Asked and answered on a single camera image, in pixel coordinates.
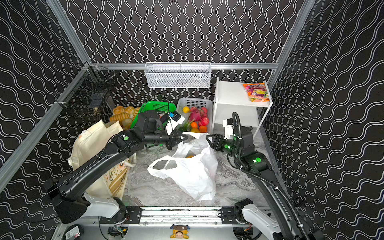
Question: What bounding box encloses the pink dragon fruit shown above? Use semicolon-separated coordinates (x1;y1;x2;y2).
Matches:
189;107;208;122

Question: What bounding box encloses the white wire wall basket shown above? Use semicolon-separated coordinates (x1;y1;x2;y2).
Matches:
145;62;212;89

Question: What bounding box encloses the green plastic basket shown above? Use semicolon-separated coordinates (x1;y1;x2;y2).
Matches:
130;101;176;129

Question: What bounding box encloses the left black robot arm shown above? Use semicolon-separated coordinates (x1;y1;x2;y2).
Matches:
44;111;188;224

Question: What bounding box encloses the orange candy bag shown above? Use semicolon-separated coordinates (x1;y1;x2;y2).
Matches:
243;83;270;102

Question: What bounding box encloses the cream canvas tote bag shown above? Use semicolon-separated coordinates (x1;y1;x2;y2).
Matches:
67;119;137;200

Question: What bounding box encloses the yellow lemon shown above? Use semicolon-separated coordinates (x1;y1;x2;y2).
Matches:
183;106;191;114

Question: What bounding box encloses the cartoon figure sticker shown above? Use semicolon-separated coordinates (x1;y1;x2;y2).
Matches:
170;225;190;239

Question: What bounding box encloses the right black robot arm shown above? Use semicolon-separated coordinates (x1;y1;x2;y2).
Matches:
206;112;325;240

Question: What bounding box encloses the white plastic grocery bag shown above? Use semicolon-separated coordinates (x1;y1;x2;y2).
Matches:
148;132;218;201

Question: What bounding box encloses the red apple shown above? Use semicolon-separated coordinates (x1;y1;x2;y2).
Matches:
199;117;210;126

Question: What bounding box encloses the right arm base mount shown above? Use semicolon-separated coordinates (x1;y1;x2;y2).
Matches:
218;199;254;225

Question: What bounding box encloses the white plastic fruit basket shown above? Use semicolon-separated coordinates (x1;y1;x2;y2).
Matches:
177;98;213;134

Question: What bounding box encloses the white two-tier shelf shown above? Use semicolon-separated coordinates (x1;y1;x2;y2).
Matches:
211;78;273;138

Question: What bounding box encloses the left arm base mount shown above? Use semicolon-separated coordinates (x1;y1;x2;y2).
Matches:
99;197;143;225

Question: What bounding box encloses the black wire wall basket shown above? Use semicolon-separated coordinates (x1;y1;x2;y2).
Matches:
60;66;117;123

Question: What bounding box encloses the yellow mango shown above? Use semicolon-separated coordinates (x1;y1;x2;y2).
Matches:
191;128;201;133

